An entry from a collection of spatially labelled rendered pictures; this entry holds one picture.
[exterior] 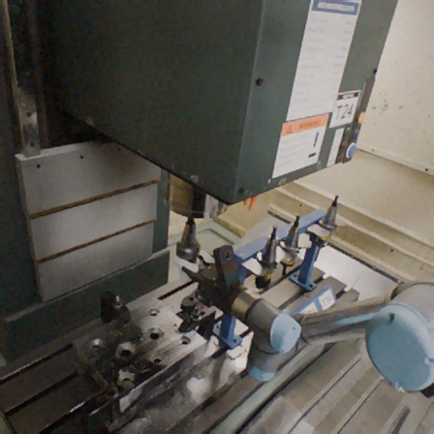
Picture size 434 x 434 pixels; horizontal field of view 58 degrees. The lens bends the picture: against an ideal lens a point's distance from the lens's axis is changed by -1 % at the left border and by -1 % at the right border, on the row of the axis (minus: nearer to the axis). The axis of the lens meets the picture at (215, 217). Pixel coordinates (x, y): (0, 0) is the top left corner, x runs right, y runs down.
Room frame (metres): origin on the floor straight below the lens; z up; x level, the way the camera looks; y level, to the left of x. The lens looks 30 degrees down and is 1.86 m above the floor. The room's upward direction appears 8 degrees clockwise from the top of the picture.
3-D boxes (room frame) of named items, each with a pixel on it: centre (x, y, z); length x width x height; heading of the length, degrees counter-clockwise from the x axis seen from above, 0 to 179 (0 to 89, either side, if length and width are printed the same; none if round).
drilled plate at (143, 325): (0.78, 0.16, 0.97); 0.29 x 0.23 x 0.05; 139
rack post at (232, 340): (0.92, -0.09, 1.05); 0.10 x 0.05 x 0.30; 49
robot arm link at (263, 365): (0.67, -0.17, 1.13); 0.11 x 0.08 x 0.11; 135
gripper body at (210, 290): (0.76, -0.04, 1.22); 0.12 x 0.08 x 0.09; 49
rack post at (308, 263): (1.25, -0.38, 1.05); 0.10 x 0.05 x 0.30; 49
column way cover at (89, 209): (1.13, 0.38, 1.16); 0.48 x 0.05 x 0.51; 139
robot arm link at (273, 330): (0.66, -0.16, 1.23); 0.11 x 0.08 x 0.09; 49
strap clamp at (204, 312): (0.88, 0.01, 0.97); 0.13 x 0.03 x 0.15; 139
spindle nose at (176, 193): (0.84, 0.05, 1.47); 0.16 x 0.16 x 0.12
